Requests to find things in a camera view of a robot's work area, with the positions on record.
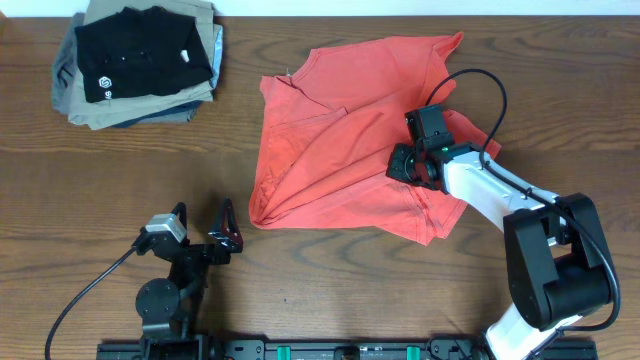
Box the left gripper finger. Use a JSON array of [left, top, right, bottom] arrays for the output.
[[171, 202, 187, 230], [208, 197, 244, 253]]

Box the red-orange t-shirt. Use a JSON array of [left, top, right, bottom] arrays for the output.
[[248, 31, 503, 247]]

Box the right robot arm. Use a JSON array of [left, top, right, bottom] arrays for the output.
[[387, 105, 621, 359]]

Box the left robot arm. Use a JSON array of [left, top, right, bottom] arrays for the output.
[[132, 197, 244, 359]]

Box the folded light blue garment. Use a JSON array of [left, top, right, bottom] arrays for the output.
[[210, 24, 224, 89]]

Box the folded grey garment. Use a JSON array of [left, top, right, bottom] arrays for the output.
[[51, 12, 85, 115]]

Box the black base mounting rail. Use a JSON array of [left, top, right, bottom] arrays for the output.
[[96, 337, 599, 360]]

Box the right black camera cable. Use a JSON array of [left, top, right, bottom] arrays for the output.
[[424, 68, 623, 333]]

